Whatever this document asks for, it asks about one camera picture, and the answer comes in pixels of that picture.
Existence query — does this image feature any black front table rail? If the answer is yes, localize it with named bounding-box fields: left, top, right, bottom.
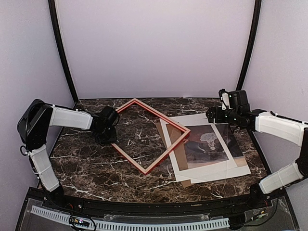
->
left=26, top=185, right=277, bottom=217

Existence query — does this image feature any black corner post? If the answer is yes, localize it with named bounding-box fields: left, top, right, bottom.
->
left=48, top=0, right=79, bottom=103
left=236, top=0, right=262, bottom=90

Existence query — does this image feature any brown cardboard backing board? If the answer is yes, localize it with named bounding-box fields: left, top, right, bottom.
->
left=155, top=122, right=192, bottom=188

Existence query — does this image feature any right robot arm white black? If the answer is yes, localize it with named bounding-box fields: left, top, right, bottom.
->
left=206, top=89, right=308, bottom=209

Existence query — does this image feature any right black corner post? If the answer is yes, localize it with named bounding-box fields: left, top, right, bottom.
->
left=236, top=0, right=262, bottom=90

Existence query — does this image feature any white photo mat board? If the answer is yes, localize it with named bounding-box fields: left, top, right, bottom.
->
left=159, top=113, right=251, bottom=182

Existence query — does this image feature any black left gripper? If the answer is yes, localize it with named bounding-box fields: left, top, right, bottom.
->
left=94, top=127, right=116, bottom=144

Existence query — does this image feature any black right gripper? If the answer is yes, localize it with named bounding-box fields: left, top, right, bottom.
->
left=206, top=107, right=239, bottom=125

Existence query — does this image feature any white slotted cable duct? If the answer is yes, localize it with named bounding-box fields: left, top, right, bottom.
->
left=30, top=205, right=230, bottom=231

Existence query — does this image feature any dark flower photo print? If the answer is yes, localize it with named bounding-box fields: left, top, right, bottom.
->
left=184, top=124, right=247, bottom=169

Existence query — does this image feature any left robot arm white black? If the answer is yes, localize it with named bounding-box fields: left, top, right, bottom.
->
left=17, top=99, right=120, bottom=210

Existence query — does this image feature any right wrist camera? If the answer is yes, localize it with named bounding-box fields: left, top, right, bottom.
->
left=218, top=89, right=230, bottom=110

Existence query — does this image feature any red wooden picture frame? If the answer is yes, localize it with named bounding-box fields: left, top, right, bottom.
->
left=111, top=98, right=191, bottom=175

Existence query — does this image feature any left black corner post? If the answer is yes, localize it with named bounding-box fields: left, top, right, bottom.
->
left=48, top=0, right=79, bottom=103

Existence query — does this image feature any clear acrylic sheet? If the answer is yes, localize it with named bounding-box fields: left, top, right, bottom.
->
left=168, top=117, right=248, bottom=183

